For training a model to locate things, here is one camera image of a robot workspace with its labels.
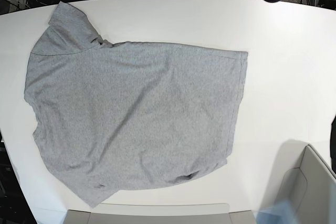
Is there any grey T-shirt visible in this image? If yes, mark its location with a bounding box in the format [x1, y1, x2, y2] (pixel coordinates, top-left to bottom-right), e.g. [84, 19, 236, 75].
[24, 2, 248, 207]

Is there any grey bin bottom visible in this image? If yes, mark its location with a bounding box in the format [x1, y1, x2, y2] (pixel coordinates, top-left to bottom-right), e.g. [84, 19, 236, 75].
[64, 204, 256, 223]

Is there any grey bin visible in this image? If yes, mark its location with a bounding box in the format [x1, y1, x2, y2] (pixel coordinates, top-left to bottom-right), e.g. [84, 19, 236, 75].
[64, 204, 256, 223]
[275, 145, 335, 224]

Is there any grey bin right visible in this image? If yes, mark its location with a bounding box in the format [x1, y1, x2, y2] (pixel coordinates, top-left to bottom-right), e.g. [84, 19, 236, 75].
[275, 145, 335, 224]

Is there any blue translucent sheet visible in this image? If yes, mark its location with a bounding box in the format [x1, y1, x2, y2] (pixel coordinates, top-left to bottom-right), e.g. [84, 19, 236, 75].
[256, 200, 298, 224]

